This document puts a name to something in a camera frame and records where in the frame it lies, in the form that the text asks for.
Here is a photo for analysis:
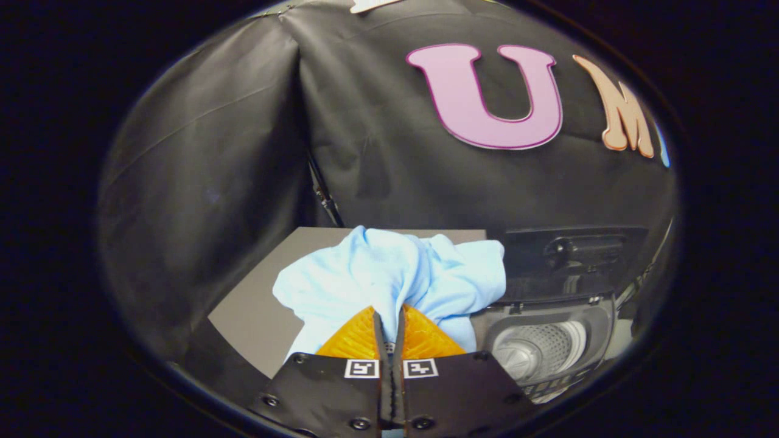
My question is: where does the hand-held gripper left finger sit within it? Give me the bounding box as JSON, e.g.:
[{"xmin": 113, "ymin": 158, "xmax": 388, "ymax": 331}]
[{"xmin": 248, "ymin": 306, "xmax": 393, "ymax": 438}]

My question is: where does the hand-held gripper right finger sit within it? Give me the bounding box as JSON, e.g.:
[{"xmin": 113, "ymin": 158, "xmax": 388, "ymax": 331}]
[{"xmin": 393, "ymin": 304, "xmax": 539, "ymax": 438}]

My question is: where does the grey washing machine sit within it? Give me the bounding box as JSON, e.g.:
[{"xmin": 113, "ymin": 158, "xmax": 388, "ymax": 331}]
[{"xmin": 472, "ymin": 297, "xmax": 617, "ymax": 403}]

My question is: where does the light blue garment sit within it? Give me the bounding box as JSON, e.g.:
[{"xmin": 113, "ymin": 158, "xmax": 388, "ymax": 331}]
[{"xmin": 272, "ymin": 226, "xmax": 507, "ymax": 366}]

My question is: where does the dark grey beige cabinet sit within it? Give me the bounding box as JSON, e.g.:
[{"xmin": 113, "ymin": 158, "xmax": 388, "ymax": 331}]
[{"xmin": 183, "ymin": 228, "xmax": 487, "ymax": 393}]

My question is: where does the black backdrop stand pole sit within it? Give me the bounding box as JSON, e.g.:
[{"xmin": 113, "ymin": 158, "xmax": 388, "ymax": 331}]
[{"xmin": 306, "ymin": 155, "xmax": 346, "ymax": 229}]

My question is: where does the black backdrop cloth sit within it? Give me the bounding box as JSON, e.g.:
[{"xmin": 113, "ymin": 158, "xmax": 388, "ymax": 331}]
[{"xmin": 97, "ymin": 0, "xmax": 679, "ymax": 366}]

